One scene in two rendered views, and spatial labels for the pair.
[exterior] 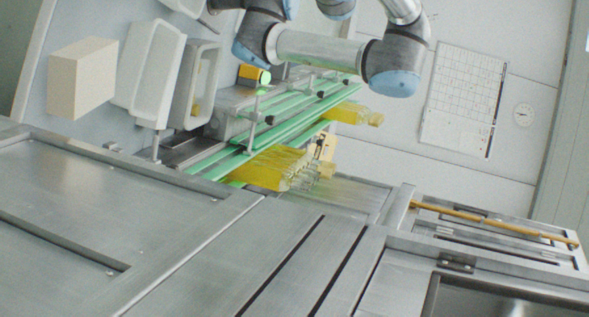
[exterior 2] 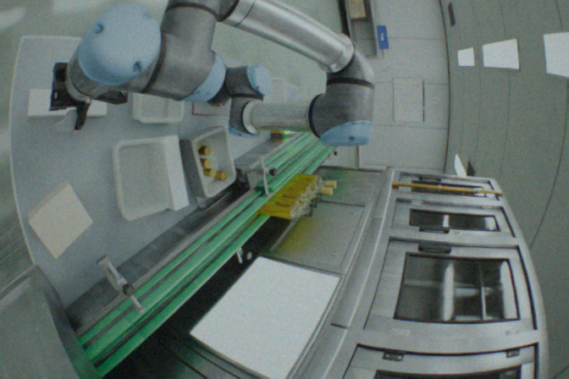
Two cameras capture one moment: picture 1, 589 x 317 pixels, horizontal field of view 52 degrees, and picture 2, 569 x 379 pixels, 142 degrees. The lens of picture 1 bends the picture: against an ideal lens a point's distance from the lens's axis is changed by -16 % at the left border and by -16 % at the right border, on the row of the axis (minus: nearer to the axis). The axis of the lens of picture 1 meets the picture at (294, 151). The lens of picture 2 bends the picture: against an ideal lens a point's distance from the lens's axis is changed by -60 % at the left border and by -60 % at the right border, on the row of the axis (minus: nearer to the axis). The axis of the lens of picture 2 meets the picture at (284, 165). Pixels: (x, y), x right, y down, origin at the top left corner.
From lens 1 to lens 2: 1.14 m
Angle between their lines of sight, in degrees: 19
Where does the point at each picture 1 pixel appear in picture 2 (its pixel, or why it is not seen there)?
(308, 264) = not seen: outside the picture
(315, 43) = (273, 112)
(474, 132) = (416, 112)
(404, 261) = not seen: outside the picture
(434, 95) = (396, 100)
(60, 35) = (31, 195)
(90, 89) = (58, 232)
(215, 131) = (244, 184)
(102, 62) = (58, 208)
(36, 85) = (30, 237)
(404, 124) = (387, 115)
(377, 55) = (321, 112)
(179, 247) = not seen: outside the picture
